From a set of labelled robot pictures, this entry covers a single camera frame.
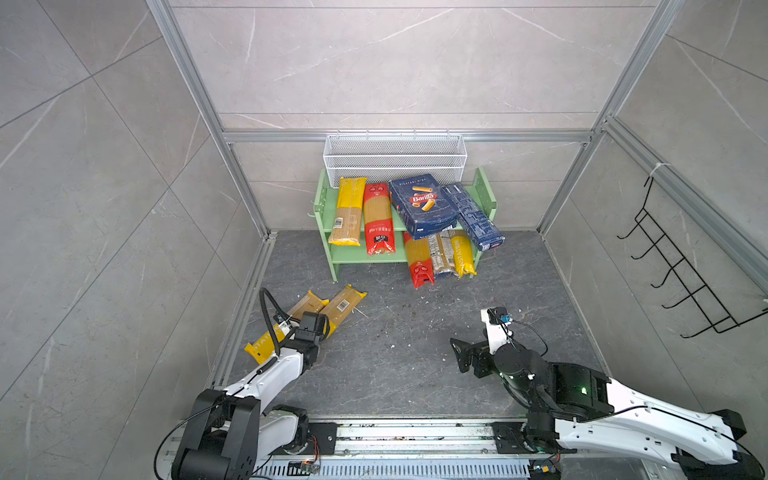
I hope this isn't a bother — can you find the yellow pasta bag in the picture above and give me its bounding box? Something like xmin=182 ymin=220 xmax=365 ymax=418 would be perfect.
xmin=320 ymin=285 xmax=367 ymax=337
xmin=244 ymin=290 xmax=329 ymax=365

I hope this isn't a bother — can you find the yellow Pastatime spaghetti bag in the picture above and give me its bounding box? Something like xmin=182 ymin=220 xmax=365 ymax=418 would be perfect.
xmin=450 ymin=230 xmax=477 ymax=278

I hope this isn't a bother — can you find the yellow top brown spaghetti bag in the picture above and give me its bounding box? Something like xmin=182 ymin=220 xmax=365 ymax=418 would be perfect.
xmin=329 ymin=177 xmax=367 ymax=246

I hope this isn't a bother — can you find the red spaghetti bag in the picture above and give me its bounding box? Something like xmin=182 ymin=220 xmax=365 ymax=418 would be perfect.
xmin=403 ymin=232 xmax=435 ymax=289
xmin=363 ymin=183 xmax=396 ymax=255

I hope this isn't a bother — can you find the clear black label pasta bag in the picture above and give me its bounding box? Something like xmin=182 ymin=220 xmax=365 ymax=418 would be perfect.
xmin=427 ymin=231 xmax=458 ymax=277

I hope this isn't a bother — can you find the long blue spaghetti box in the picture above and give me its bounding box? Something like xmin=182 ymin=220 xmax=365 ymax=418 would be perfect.
xmin=441 ymin=183 xmax=505 ymax=252

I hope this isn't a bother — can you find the blue Barilla rigatoni box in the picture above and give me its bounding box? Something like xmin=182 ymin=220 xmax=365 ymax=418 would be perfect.
xmin=388 ymin=174 xmax=458 ymax=240

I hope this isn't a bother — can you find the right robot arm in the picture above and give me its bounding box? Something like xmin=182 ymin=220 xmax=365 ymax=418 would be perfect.
xmin=450 ymin=339 xmax=767 ymax=479

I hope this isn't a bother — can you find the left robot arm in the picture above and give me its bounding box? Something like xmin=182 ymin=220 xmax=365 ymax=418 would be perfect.
xmin=170 ymin=312 xmax=332 ymax=479

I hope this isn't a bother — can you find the green metal shelf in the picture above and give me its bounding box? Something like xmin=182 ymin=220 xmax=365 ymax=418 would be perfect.
xmin=313 ymin=167 xmax=498 ymax=282

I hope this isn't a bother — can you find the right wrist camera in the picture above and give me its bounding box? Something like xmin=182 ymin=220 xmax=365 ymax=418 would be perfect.
xmin=481 ymin=306 xmax=513 ymax=355

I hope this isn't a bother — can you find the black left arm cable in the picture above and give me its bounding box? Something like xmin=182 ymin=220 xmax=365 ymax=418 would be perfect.
xmin=259 ymin=287 xmax=295 ymax=361

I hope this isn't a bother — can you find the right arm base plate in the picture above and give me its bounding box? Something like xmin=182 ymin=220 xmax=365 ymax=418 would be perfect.
xmin=491 ymin=421 xmax=539 ymax=454

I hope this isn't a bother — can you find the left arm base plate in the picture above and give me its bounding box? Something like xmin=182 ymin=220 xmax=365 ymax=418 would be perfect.
xmin=289 ymin=422 xmax=339 ymax=456

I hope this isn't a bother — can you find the white wire mesh basket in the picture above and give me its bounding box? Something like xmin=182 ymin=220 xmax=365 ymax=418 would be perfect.
xmin=323 ymin=133 xmax=467 ymax=188

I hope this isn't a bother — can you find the black wire hook rack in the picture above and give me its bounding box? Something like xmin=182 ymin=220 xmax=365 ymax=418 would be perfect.
xmin=616 ymin=176 xmax=767 ymax=339

